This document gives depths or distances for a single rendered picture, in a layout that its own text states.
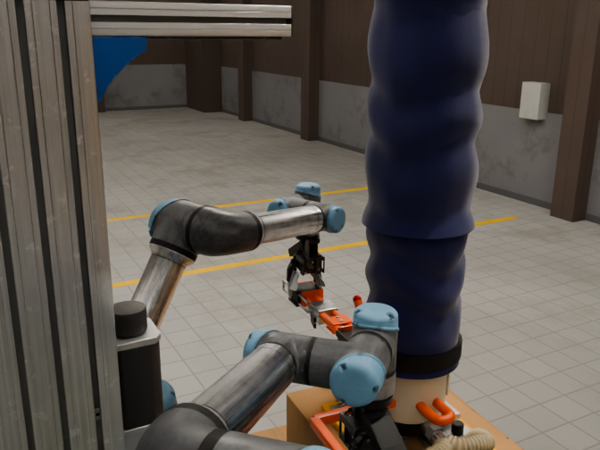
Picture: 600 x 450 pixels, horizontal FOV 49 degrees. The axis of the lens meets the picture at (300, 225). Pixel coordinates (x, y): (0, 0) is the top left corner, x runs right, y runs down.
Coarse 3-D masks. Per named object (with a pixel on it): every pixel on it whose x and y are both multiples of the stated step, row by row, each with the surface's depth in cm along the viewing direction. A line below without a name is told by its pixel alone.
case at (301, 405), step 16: (288, 400) 171; (304, 400) 169; (320, 400) 169; (448, 400) 169; (288, 416) 172; (304, 416) 162; (464, 416) 162; (288, 432) 174; (304, 432) 163; (336, 432) 156; (496, 432) 156; (416, 448) 150; (496, 448) 150; (512, 448) 150
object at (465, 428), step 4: (456, 420) 152; (460, 420) 157; (452, 424) 151; (456, 424) 150; (460, 424) 150; (464, 424) 156; (444, 428) 153; (448, 428) 153; (452, 428) 151; (456, 428) 150; (460, 428) 150; (464, 428) 153; (468, 428) 153; (448, 432) 152; (452, 432) 151; (456, 432) 150; (460, 432) 150; (464, 432) 152; (456, 436) 150; (460, 436) 150
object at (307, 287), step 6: (300, 282) 207; (306, 282) 207; (312, 282) 207; (300, 288) 202; (306, 288) 202; (312, 288) 202; (318, 288) 202; (306, 294) 200; (312, 294) 200; (318, 294) 201; (300, 300) 200; (312, 300) 201
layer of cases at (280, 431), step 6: (450, 390) 274; (456, 396) 269; (462, 402) 266; (486, 420) 254; (282, 426) 248; (492, 426) 250; (258, 432) 244; (264, 432) 244; (270, 432) 244; (276, 432) 244; (282, 432) 244; (276, 438) 241; (282, 438) 241; (516, 444) 239
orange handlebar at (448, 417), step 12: (324, 312) 188; (336, 312) 188; (336, 324) 180; (348, 324) 181; (420, 408) 142; (444, 408) 141; (312, 420) 136; (324, 420) 138; (336, 420) 139; (432, 420) 138; (444, 420) 137; (324, 432) 132; (324, 444) 131; (336, 444) 128
